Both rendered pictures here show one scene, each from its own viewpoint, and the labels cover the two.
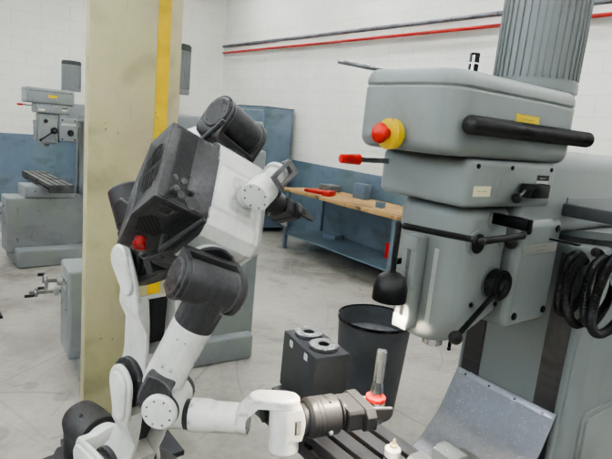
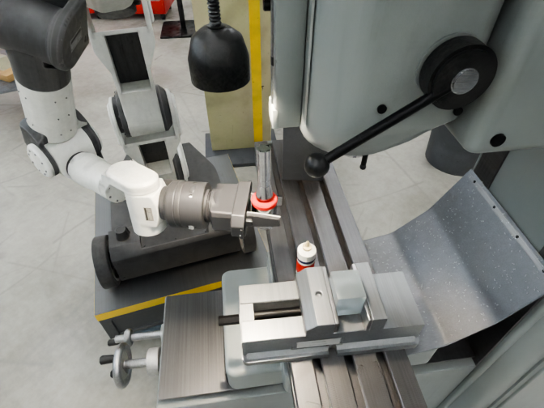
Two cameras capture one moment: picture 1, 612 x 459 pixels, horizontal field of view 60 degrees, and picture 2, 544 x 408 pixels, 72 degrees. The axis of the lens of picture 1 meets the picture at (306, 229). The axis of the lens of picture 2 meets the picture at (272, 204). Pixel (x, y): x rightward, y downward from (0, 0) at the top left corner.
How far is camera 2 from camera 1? 0.87 m
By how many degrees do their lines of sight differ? 43
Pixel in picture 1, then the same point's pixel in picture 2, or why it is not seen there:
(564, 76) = not seen: outside the picture
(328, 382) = (301, 152)
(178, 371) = (39, 125)
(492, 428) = (471, 257)
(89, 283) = (197, 13)
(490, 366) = (507, 184)
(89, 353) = not seen: hidden behind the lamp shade
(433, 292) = (310, 74)
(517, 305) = (515, 121)
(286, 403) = (128, 187)
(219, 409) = (90, 172)
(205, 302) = (11, 50)
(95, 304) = not seen: hidden behind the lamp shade
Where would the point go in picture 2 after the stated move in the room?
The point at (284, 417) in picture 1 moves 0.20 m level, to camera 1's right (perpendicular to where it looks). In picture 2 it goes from (129, 200) to (218, 244)
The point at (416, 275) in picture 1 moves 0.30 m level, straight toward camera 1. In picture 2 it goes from (285, 36) to (14, 151)
